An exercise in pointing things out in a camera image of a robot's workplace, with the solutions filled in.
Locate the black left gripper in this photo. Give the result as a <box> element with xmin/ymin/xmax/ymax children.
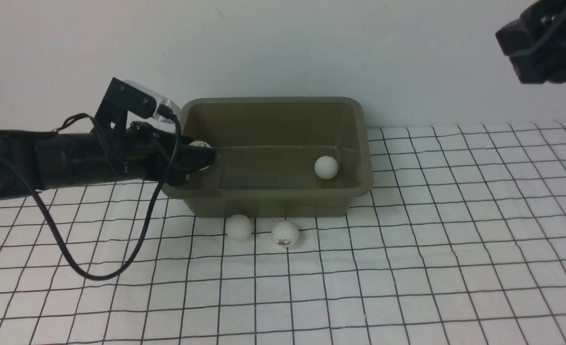
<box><xmin>106</xmin><ymin>121</ymin><xmax>216</xmax><ymax>185</ymax></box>

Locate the white ping-pong ball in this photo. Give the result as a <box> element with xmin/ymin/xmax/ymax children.
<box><xmin>226</xmin><ymin>214</ymin><xmax>254</xmax><ymax>241</ymax></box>
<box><xmin>271</xmin><ymin>220</ymin><xmax>300</xmax><ymax>248</ymax></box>
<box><xmin>189</xmin><ymin>140</ymin><xmax>215</xmax><ymax>171</ymax></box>
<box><xmin>314</xmin><ymin>156</ymin><xmax>339</xmax><ymax>180</ymax></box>

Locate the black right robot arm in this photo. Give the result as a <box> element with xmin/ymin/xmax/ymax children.
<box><xmin>495</xmin><ymin>0</ymin><xmax>566</xmax><ymax>84</ymax></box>

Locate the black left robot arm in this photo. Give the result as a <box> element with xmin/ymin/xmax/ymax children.
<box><xmin>0</xmin><ymin>122</ymin><xmax>215</xmax><ymax>199</ymax></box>

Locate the olive plastic storage bin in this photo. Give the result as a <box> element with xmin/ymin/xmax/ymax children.
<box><xmin>162</xmin><ymin>96</ymin><xmax>374</xmax><ymax>218</ymax></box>

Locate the white black-grid tablecloth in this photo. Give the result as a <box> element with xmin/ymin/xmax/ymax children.
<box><xmin>0</xmin><ymin>124</ymin><xmax>566</xmax><ymax>345</ymax></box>

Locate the black camera cable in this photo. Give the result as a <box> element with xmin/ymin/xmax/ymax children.
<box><xmin>0</xmin><ymin>108</ymin><xmax>183</xmax><ymax>281</ymax></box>

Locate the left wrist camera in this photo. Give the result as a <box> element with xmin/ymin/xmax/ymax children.
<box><xmin>94</xmin><ymin>77</ymin><xmax>181</xmax><ymax>132</ymax></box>

